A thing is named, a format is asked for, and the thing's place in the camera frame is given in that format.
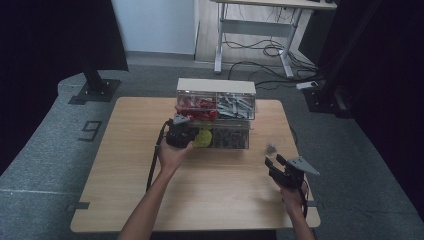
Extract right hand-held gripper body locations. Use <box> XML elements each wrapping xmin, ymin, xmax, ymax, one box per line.
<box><xmin>271</xmin><ymin>156</ymin><xmax>321</xmax><ymax>191</ymax></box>

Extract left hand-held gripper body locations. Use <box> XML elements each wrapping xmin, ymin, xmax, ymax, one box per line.
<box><xmin>165</xmin><ymin>114</ymin><xmax>198</xmax><ymax>150</ymax></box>

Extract yellow round piece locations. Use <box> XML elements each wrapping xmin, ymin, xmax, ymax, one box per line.
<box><xmin>192</xmin><ymin>128</ymin><xmax>214</xmax><ymax>149</ymax></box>

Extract clear drawer with dark screws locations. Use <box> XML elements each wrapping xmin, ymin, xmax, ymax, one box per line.
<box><xmin>191</xmin><ymin>126</ymin><xmax>251</xmax><ymax>150</ymax></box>

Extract clear plastic drawer cabinet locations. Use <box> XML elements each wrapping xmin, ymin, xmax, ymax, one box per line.
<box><xmin>175</xmin><ymin>77</ymin><xmax>257</xmax><ymax>150</ymax></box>

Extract person's left hand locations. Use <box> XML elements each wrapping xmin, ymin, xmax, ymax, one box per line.
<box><xmin>157</xmin><ymin>137</ymin><xmax>195</xmax><ymax>175</ymax></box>

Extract person's right hand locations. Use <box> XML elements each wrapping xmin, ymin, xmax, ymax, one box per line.
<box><xmin>278</xmin><ymin>179</ymin><xmax>310</xmax><ymax>215</ymax></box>

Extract clear drawer with red parts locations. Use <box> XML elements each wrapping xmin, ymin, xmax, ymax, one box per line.
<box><xmin>175</xmin><ymin>90</ymin><xmax>218</xmax><ymax>122</ymax></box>

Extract clear drawer with grey parts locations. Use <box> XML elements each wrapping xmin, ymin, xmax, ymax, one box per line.
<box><xmin>216</xmin><ymin>92</ymin><xmax>257</xmax><ymax>121</ymax></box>

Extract white power strip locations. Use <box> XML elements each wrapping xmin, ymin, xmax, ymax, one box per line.
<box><xmin>295</xmin><ymin>80</ymin><xmax>320</xmax><ymax>91</ymax></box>

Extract black curtain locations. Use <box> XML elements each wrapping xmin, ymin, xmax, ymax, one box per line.
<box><xmin>298</xmin><ymin>0</ymin><xmax>424</xmax><ymax>214</ymax></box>
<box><xmin>0</xmin><ymin>0</ymin><xmax>130</xmax><ymax>176</ymax></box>

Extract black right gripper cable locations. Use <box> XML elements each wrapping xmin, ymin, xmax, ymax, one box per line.
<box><xmin>299</xmin><ymin>179</ymin><xmax>310</xmax><ymax>219</ymax></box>

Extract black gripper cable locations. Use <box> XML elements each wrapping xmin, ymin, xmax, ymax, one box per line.
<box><xmin>145</xmin><ymin>119</ymin><xmax>173</xmax><ymax>193</ymax></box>
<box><xmin>299</xmin><ymin>179</ymin><xmax>310</xmax><ymax>219</ymax></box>

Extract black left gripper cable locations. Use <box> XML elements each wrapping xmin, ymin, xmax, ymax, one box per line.
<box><xmin>145</xmin><ymin>119</ymin><xmax>173</xmax><ymax>193</ymax></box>

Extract black metal frame stand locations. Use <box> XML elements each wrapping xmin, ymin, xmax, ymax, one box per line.
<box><xmin>301</xmin><ymin>0</ymin><xmax>384</xmax><ymax>118</ymax></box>

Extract black stand with base plate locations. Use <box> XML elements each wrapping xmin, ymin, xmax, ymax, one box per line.
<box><xmin>67</xmin><ymin>61</ymin><xmax>122</xmax><ymax>105</ymax></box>

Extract black floor cables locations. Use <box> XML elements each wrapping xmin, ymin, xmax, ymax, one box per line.
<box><xmin>222</xmin><ymin>31</ymin><xmax>323</xmax><ymax>92</ymax></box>

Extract white metal frame desk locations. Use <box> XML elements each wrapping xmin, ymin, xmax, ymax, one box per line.
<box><xmin>209</xmin><ymin>0</ymin><xmax>338</xmax><ymax>80</ymax></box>

